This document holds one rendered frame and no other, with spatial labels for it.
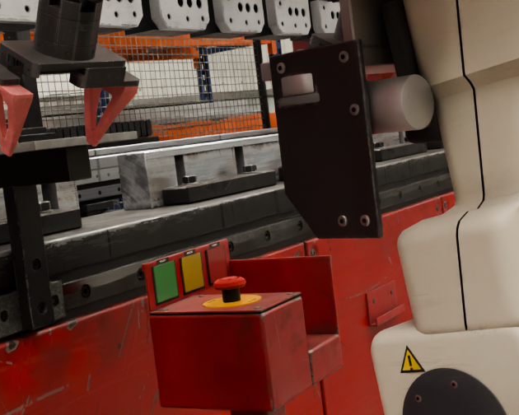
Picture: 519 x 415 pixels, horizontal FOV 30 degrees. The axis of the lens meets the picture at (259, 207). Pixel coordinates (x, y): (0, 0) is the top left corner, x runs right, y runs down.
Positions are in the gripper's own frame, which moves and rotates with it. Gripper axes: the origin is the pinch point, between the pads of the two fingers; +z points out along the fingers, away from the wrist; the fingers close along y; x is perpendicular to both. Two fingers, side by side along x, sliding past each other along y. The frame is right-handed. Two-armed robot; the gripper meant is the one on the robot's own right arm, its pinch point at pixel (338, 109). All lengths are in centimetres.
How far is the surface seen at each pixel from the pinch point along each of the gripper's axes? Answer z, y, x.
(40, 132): 28, 0, -63
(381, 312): 61, -65, -25
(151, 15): 4, -13, -53
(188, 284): 24.5, 15.8, -4.3
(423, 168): 40, -98, -45
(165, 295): 24.1, 20.8, -2.8
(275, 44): 62, -204, -196
